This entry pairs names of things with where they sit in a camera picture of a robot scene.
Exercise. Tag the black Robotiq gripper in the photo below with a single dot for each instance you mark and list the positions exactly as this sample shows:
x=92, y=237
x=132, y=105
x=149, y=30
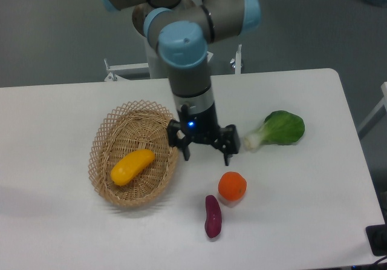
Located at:
x=203, y=128

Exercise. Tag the yellow mango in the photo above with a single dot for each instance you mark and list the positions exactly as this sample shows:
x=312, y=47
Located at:
x=131, y=166

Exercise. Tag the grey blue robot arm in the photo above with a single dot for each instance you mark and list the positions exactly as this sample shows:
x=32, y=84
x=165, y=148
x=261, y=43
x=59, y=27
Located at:
x=180, y=38

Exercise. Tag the woven wicker basket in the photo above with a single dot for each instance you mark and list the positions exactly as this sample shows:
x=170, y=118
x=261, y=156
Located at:
x=133, y=126

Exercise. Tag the orange fruit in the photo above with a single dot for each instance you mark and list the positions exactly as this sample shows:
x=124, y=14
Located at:
x=232, y=186

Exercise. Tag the green bok choy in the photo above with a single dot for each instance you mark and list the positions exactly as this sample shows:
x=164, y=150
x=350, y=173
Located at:
x=278, y=128

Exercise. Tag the purple sweet potato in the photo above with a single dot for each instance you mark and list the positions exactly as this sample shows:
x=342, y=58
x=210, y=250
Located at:
x=213, y=223

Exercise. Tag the black device at table edge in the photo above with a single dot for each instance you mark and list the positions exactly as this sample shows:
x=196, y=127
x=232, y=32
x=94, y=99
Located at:
x=376, y=235

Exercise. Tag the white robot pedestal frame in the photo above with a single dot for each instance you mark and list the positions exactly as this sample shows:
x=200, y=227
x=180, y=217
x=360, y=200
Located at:
x=155, y=67

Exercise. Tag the white frame at right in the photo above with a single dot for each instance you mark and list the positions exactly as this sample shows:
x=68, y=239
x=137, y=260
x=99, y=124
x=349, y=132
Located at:
x=375, y=115

